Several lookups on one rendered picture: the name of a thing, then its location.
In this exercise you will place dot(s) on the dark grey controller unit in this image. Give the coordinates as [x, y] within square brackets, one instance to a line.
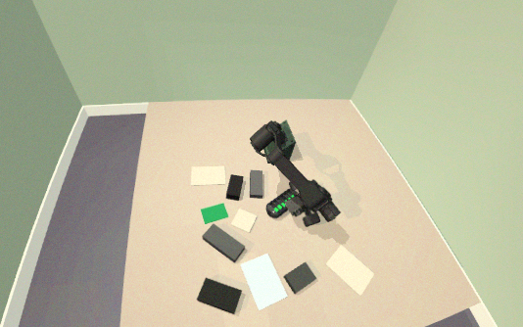
[277, 207]

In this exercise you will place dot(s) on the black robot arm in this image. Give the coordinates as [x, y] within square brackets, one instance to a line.
[312, 196]

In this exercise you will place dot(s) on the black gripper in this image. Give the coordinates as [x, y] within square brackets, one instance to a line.
[310, 218]

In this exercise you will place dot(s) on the green flat rectangular card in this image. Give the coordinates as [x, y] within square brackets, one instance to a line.
[214, 213]

